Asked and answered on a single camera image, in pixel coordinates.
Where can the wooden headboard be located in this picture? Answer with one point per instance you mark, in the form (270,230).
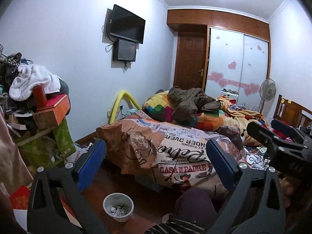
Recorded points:
(291,113)

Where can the brown wooden door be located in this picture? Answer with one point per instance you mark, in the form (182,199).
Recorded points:
(190,60)

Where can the newspaper print quilt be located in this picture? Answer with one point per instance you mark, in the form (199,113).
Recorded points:
(167,154)

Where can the brown puffer jacket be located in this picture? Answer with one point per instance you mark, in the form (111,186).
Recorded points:
(189,103)

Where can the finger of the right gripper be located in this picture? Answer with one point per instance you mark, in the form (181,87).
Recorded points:
(267,138)
(285,131)

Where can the person's right hand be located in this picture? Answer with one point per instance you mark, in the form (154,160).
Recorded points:
(288,186)

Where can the colourful checked blanket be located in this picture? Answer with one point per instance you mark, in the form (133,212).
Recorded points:
(160,109)

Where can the sliding wardrobe with hearts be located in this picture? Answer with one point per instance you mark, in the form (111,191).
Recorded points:
(237,66)

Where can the purple trouser knee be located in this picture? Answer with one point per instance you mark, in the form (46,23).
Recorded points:
(195,206)

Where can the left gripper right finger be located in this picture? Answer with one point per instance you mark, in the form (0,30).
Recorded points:
(256,203)

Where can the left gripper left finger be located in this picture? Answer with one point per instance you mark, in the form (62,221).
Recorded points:
(45,212)

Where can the small black wall monitor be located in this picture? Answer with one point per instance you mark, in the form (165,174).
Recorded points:
(124,51)

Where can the green leaf pattern bag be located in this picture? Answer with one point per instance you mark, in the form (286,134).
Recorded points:
(47,148)

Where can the wall mounted black television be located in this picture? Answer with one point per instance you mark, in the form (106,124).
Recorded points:
(126,25)

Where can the white cloth pile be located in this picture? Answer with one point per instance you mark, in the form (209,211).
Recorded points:
(30,76)

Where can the orange shoe box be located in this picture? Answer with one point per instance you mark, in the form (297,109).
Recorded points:
(53,114)

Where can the white standing fan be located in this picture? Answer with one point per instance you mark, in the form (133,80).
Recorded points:
(267,92)

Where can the red box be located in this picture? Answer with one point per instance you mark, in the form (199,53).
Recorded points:
(39,96)

